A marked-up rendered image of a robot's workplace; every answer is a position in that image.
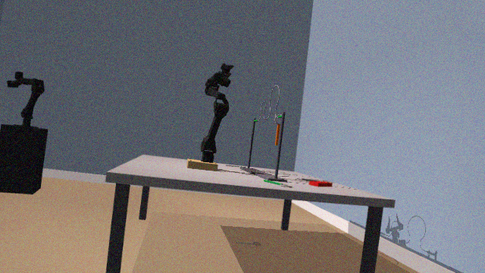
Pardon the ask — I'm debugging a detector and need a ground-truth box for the red rectangular block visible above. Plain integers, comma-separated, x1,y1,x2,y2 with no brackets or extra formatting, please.
308,181,333,187

